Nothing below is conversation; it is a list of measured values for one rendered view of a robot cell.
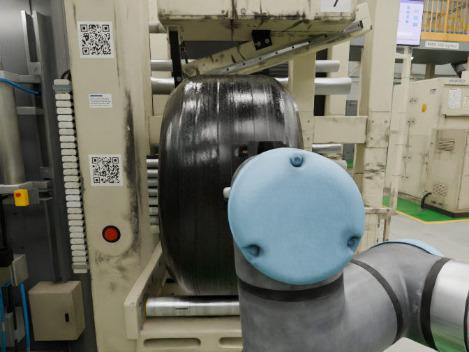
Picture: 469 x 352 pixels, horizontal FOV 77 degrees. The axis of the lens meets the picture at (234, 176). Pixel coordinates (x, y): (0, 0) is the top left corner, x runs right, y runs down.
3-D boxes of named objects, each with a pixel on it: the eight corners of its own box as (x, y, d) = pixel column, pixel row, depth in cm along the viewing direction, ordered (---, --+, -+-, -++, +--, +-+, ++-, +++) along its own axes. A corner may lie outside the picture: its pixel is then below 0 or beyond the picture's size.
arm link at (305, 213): (234, 311, 16) (221, 150, 15) (232, 248, 27) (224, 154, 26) (382, 299, 16) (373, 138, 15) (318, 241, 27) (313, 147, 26)
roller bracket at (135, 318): (125, 342, 65) (123, 302, 64) (163, 260, 105) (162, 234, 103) (141, 342, 66) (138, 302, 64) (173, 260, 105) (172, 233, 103)
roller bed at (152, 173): (137, 235, 114) (132, 158, 109) (146, 223, 129) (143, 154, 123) (188, 235, 114) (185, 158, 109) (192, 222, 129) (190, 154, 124)
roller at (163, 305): (139, 319, 68) (140, 299, 68) (145, 312, 72) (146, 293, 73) (291, 317, 69) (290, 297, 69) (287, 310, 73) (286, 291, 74)
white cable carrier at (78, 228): (73, 273, 76) (53, 79, 67) (82, 264, 80) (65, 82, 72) (91, 273, 76) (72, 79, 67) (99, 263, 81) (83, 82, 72)
